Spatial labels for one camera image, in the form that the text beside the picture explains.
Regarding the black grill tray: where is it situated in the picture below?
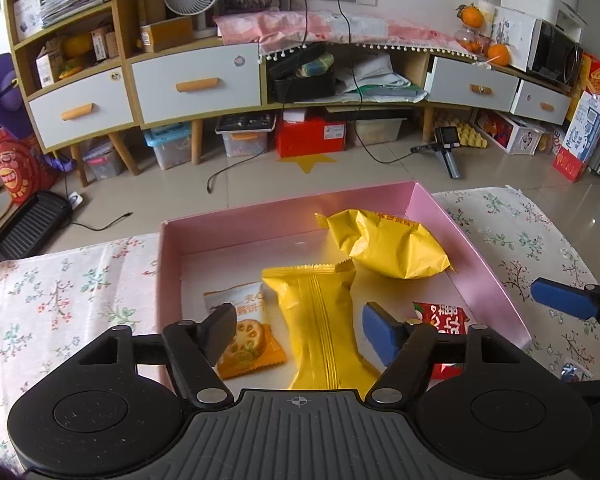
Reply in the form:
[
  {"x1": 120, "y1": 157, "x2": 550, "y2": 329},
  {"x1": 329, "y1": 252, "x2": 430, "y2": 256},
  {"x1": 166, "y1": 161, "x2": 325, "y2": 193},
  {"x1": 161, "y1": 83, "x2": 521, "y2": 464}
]
[{"x1": 0, "y1": 191, "x2": 72, "y2": 262}]

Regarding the lotus root snack packet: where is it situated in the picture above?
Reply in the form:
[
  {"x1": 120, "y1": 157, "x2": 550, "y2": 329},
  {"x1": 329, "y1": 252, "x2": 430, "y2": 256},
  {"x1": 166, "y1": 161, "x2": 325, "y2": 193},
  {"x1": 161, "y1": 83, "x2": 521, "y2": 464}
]
[{"x1": 204, "y1": 282, "x2": 287, "y2": 380}]

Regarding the pink cabinet cloth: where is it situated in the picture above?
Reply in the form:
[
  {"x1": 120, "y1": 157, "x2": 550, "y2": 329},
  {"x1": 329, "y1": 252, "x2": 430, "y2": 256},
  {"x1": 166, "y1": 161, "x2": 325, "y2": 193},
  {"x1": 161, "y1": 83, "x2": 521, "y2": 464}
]
[{"x1": 215, "y1": 11, "x2": 476, "y2": 60}]

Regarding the wooden TV cabinet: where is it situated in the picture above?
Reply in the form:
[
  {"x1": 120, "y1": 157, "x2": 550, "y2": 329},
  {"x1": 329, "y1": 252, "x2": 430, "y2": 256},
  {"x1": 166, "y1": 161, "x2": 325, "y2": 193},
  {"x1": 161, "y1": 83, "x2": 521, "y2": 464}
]
[{"x1": 2, "y1": 0, "x2": 574, "y2": 189}]

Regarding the red storage box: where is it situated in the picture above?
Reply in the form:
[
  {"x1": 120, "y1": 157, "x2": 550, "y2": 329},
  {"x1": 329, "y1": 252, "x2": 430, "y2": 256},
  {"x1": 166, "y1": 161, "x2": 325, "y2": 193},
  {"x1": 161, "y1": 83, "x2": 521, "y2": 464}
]
[{"x1": 275, "y1": 116, "x2": 347, "y2": 158}]

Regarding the white milk bread pack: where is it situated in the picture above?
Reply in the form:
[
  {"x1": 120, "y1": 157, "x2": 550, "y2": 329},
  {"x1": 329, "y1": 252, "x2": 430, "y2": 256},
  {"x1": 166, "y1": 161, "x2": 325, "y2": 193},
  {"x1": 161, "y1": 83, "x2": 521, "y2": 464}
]
[{"x1": 560, "y1": 362, "x2": 591, "y2": 384}]

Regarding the purple plush toy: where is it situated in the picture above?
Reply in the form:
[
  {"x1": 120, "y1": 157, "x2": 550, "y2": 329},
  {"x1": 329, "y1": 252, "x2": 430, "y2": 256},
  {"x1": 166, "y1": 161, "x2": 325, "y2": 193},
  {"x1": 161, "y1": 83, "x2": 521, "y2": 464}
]
[{"x1": 0, "y1": 53, "x2": 74, "y2": 190}]

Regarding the pink cardboard box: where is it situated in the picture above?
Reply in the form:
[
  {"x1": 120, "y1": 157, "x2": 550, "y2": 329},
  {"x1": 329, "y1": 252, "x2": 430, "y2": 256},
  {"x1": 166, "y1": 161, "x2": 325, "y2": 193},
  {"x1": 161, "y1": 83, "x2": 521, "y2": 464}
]
[{"x1": 157, "y1": 181, "x2": 531, "y2": 370}]

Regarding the white microwave oven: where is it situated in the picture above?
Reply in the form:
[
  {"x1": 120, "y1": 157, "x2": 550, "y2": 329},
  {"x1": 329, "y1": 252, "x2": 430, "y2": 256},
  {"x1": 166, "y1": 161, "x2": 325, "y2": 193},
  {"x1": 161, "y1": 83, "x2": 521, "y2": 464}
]
[{"x1": 491, "y1": 6, "x2": 583, "y2": 88}]

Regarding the red gift bag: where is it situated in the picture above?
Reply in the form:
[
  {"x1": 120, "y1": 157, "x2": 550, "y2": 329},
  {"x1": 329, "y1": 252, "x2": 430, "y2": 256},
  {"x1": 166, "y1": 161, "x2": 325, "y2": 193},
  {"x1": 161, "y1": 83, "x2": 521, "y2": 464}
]
[{"x1": 0, "y1": 128, "x2": 59, "y2": 206}]

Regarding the puffy yellow snack bag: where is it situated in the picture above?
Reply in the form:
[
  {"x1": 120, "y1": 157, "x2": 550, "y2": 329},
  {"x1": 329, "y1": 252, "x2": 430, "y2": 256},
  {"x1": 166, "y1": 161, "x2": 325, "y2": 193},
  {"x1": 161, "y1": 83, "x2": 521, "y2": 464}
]
[{"x1": 314, "y1": 209, "x2": 452, "y2": 280}]

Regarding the black handheld camera tripod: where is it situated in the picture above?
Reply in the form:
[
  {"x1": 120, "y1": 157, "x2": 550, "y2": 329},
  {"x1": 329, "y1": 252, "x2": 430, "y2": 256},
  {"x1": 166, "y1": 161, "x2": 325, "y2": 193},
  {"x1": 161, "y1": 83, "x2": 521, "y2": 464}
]
[{"x1": 411, "y1": 126, "x2": 462, "y2": 180}]

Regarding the floral tablecloth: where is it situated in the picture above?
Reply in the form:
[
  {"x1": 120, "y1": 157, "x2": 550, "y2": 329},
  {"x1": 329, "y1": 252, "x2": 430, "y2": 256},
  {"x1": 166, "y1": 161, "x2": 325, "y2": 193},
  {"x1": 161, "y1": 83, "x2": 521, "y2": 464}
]
[{"x1": 0, "y1": 186, "x2": 600, "y2": 474}]

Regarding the striped yellow snack pack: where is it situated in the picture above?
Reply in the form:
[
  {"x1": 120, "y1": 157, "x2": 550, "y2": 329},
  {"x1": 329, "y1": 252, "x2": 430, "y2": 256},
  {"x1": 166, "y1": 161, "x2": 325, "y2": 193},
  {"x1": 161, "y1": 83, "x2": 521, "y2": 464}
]
[{"x1": 262, "y1": 260, "x2": 379, "y2": 396}]

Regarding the orange fruit lower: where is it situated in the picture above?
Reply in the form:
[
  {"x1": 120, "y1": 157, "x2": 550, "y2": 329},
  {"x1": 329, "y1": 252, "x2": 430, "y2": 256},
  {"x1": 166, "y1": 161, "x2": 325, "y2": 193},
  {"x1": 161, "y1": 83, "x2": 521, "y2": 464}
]
[{"x1": 486, "y1": 44, "x2": 510, "y2": 67}]

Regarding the red strawberry candy packet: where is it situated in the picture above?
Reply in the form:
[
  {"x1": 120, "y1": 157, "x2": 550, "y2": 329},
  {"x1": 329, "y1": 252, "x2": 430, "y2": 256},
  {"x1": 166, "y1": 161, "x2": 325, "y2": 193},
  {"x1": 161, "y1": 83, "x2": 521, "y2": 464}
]
[{"x1": 413, "y1": 302, "x2": 470, "y2": 380}]

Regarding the orange fruit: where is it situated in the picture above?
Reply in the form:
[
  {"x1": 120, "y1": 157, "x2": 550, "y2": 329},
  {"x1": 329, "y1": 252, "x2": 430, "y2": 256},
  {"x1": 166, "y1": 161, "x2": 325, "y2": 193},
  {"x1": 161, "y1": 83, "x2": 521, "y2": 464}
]
[
  {"x1": 456, "y1": 4, "x2": 484, "y2": 29},
  {"x1": 486, "y1": 44, "x2": 510, "y2": 67}
]

